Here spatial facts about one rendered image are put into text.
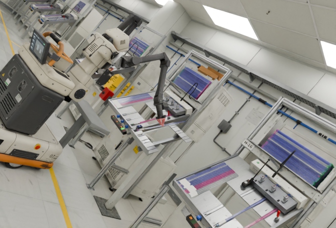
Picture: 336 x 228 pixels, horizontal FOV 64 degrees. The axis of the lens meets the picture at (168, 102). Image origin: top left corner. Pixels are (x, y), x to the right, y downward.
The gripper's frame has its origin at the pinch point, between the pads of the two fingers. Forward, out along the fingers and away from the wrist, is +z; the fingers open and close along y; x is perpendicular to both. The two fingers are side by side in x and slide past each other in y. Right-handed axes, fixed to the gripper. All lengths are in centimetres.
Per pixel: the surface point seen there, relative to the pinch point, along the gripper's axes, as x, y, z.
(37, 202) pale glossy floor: 112, -3, 36
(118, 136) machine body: 16, 94, 5
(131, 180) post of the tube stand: 31, 24, 46
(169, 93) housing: -48, 63, -35
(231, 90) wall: -210, 133, -30
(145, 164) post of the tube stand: 17.6, 16.3, 33.9
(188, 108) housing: -51, 30, -12
